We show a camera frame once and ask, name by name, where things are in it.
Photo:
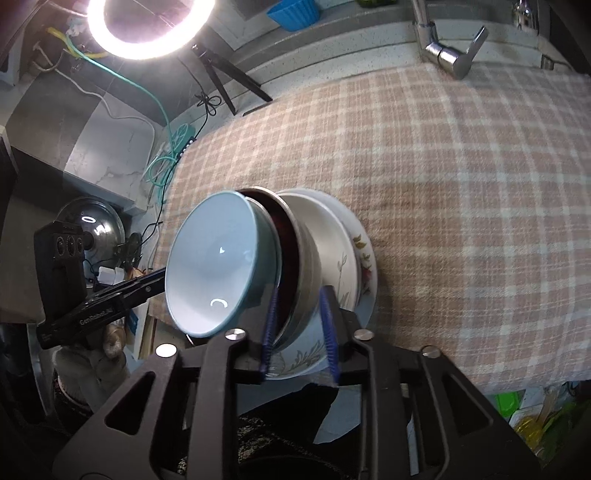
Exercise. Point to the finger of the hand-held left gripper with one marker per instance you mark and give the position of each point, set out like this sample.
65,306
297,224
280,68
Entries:
147,281

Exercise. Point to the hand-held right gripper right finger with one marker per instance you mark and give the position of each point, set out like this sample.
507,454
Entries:
330,332

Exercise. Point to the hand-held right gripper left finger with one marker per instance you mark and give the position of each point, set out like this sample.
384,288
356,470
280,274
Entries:
270,323

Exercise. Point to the large steel bowl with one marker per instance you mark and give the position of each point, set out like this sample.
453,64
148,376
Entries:
309,277

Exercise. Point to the light blue ceramic bowl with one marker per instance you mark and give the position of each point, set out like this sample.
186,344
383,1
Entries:
212,258

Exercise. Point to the red steel bowl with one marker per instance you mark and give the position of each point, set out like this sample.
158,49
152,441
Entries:
286,249

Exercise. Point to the floral rim plate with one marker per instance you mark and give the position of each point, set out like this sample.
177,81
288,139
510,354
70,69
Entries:
368,263

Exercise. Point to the white plate branch print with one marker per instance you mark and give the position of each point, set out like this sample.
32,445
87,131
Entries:
339,240

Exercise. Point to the person's left hand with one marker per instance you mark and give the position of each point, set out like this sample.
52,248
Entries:
113,341

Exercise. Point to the white power adapter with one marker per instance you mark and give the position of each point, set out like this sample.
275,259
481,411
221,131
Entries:
107,275

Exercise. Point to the steel pot lid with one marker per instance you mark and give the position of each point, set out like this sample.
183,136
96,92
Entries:
97,221

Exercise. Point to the black inline light controller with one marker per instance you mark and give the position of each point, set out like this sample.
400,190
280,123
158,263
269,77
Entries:
187,146

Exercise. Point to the plaid cloth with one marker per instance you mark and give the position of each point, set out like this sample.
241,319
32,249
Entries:
438,207

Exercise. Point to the chrome faucet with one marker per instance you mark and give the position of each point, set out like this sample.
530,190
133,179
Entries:
443,50

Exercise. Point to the blue ribbed cup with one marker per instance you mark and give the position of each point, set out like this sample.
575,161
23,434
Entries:
295,11

